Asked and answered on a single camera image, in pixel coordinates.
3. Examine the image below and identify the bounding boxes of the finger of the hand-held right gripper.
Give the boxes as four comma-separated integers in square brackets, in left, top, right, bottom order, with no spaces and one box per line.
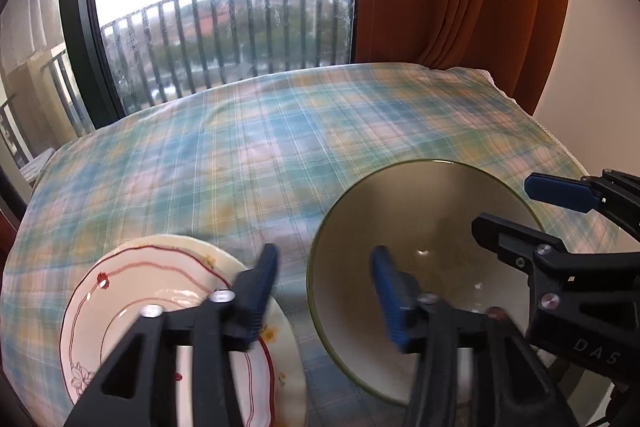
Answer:
[471,213,640,289]
[524,168,640,239]

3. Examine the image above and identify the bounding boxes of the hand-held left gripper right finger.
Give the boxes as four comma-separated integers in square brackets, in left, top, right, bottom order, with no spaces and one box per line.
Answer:
[370,246,581,427]

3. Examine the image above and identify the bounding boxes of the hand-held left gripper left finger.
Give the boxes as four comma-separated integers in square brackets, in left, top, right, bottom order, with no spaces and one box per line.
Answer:
[65,243,280,427]

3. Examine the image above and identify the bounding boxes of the ruffled yellow-flower deep plate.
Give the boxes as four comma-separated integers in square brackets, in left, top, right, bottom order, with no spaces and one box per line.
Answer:
[59,234,307,427]

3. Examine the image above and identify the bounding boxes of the beige ceramic bowl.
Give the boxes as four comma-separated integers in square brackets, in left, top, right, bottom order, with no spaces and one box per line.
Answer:
[306,160,548,408]

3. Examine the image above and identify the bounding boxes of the red-patterned white plate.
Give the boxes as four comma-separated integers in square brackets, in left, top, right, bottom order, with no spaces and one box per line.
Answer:
[59,243,277,427]

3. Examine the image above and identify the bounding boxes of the plaid tablecloth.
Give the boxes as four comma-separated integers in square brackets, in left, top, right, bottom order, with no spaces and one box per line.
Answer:
[0,63,618,427]

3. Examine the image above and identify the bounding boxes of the white plastic stool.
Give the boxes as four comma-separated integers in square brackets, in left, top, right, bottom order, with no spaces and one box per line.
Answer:
[20,147,56,188]

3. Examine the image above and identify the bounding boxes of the narrow orange curtain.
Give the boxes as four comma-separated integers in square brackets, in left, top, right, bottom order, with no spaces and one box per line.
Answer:
[0,202,21,258]

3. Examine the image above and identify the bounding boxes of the black window frame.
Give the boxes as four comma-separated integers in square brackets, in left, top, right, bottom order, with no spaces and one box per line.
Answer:
[57,0,126,132]

